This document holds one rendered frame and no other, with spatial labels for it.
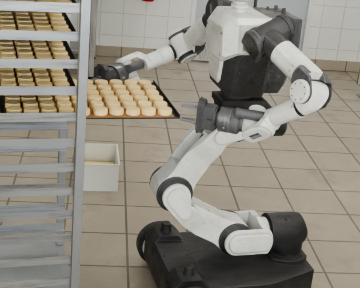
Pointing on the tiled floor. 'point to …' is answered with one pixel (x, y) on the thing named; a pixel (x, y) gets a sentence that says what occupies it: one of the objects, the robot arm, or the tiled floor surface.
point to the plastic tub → (101, 167)
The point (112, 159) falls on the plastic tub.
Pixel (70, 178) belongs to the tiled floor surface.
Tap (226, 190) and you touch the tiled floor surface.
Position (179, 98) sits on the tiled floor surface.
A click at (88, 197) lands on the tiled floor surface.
